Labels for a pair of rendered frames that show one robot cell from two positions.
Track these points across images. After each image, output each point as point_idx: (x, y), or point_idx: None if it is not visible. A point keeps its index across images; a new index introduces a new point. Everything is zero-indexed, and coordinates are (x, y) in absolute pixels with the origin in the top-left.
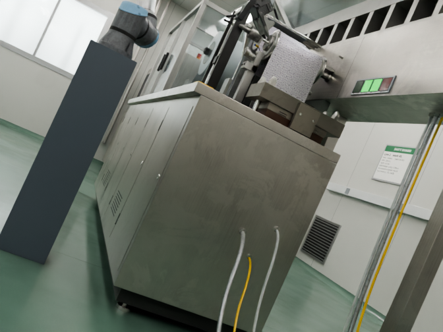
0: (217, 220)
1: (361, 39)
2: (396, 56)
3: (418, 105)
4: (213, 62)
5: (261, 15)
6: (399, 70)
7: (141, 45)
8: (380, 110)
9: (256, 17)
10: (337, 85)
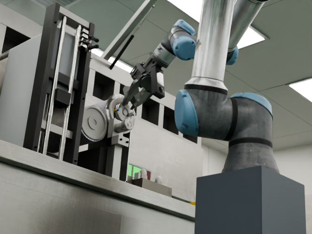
0: None
1: (94, 101)
2: (144, 150)
3: None
4: (65, 103)
5: None
6: (151, 165)
7: (198, 136)
8: None
9: (147, 89)
10: (84, 149)
